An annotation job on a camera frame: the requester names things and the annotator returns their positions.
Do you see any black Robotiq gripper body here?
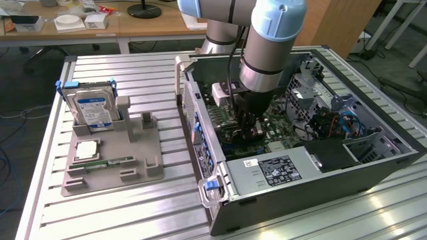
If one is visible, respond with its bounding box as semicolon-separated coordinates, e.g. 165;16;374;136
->
233;90;273;119

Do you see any white square box round insert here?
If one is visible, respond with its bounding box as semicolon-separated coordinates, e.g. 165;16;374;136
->
53;14;86;34

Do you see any green motherboard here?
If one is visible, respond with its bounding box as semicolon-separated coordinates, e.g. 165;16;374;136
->
198;82;308;161

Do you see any tall perforated disk cage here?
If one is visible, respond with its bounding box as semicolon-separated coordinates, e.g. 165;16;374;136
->
282;59;338;121

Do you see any grey power supply unit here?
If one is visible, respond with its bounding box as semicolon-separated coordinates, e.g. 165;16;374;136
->
221;146;322;197

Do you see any black plastic air shroud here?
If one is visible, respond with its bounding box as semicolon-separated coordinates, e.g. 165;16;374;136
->
304;138;362;174

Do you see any open black PC case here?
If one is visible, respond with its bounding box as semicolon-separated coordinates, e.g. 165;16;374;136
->
174;46;427;237

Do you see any grey metal disk bay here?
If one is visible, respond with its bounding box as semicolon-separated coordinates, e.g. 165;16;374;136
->
342;129;401;164

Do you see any white flat box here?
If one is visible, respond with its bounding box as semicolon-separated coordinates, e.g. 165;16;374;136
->
181;12;208;31

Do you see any wooden cabinet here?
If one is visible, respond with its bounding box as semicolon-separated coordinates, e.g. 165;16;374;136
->
292;0;382;60

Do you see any wooden desk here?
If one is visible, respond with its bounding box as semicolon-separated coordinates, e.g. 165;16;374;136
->
0;0;301;55

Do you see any green RAM stick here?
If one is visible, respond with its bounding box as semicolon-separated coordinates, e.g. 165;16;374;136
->
69;156;136;170

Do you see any grey printed parts rack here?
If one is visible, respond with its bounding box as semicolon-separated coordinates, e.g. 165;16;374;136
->
58;94;165;198

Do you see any silver CPU chip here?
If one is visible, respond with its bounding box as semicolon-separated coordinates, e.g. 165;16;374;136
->
74;142;100;161

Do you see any black round lamp base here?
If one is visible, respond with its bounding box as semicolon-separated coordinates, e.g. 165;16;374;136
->
126;0;162;19

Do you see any small white labelled box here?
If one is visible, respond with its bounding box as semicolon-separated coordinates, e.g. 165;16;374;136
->
82;13;109;30

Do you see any black office chair base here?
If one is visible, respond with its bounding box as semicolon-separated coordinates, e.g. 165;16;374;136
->
18;44;101;74

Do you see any white box dark lid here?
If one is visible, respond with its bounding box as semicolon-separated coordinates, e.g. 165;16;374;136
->
9;15;45;33

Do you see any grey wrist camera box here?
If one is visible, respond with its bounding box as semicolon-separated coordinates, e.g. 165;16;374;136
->
210;81;241;107

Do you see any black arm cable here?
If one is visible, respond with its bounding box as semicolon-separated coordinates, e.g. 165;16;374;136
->
226;24;249;97

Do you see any red wire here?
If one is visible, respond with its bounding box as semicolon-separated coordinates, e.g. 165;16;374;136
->
328;113;338;138

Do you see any blue wire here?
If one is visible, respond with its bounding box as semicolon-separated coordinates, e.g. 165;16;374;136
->
338;111;366;139

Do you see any hard disk with blue bracket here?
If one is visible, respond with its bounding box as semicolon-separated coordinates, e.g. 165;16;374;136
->
54;79;120;133

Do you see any white table frame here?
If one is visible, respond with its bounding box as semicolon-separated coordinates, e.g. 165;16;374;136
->
362;0;427;68

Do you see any blue floor cable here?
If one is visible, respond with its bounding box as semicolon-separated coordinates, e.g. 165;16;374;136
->
0;147;23;218

